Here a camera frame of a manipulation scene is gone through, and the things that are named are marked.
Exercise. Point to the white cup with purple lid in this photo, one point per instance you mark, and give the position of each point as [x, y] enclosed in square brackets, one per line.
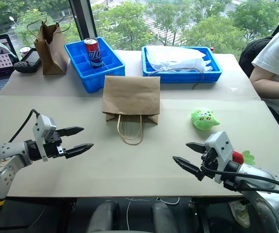
[24, 51]

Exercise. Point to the blue divided plastic bin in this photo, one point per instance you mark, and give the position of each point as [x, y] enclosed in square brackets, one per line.
[94, 65]

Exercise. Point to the flat brown paper bag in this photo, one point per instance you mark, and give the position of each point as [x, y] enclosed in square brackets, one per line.
[131, 99]

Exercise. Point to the red strawberry toy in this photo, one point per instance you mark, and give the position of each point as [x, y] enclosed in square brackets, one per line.
[243, 157]

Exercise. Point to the black backpack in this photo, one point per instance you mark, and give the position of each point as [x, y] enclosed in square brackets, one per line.
[251, 54]

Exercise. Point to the green plush toy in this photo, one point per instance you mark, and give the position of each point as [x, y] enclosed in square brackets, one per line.
[203, 119]

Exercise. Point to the standing brown paper bag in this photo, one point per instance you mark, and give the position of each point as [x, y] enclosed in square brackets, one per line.
[50, 48]

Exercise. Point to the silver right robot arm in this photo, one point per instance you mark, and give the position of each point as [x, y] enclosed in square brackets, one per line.
[263, 191]

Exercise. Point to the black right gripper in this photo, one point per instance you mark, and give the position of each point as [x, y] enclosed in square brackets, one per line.
[209, 162]

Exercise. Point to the black handheld game controller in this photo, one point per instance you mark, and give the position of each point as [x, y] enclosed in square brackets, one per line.
[28, 61]

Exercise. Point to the white plastic bags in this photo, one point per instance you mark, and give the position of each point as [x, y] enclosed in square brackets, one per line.
[175, 59]

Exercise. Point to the white sneaker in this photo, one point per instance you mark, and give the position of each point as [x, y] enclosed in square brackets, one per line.
[238, 212]

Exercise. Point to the blue plastic tray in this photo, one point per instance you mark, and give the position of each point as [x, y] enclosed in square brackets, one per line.
[180, 65]

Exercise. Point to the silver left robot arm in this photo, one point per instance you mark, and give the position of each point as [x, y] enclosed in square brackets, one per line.
[1, 161]

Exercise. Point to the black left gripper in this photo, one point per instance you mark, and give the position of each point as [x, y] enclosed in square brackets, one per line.
[52, 146]

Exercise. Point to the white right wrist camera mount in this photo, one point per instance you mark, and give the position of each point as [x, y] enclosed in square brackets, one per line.
[220, 150]

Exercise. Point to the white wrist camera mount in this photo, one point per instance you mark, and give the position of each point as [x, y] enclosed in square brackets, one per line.
[42, 132]
[220, 150]

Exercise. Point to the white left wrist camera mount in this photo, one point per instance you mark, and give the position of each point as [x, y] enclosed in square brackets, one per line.
[42, 132]

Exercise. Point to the person in white shirt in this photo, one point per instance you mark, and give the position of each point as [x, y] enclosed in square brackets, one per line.
[275, 72]

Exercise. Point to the red and blue soda can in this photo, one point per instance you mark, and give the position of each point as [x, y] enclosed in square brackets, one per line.
[93, 53]

